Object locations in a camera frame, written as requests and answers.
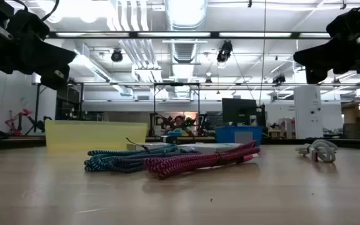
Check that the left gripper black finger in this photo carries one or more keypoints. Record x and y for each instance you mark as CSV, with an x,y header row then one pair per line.
x,y
48,57
56,79

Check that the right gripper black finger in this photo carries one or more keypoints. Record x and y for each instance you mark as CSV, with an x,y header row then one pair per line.
x,y
316,76
327,56

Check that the black computer monitor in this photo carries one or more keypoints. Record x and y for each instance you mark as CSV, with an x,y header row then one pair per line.
x,y
239,111

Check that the silver round ventilation duct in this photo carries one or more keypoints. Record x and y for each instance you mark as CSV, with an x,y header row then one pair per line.
x,y
184,15

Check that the white box with printed labels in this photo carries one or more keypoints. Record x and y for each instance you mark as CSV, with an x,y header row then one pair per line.
x,y
155,145

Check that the black shelving rack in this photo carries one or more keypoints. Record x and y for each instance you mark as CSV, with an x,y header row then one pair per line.
x,y
69,103

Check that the white pillar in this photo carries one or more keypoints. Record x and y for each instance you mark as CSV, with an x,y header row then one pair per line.
x,y
308,109

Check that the black table frame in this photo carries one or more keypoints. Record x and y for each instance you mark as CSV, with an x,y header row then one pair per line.
x,y
11,143

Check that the black ceiling camera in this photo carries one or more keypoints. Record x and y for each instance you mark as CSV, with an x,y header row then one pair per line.
x,y
117,56
224,51

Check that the blue plastic basket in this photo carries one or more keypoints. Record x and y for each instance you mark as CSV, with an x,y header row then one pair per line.
x,y
227,135

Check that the yellow translucent plastic bin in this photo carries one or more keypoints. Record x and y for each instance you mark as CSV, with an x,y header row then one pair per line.
x,y
95,136

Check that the person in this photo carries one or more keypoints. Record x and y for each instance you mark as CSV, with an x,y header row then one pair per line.
x,y
179,120

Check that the white box with reader picture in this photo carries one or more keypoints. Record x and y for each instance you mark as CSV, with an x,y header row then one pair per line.
x,y
208,147

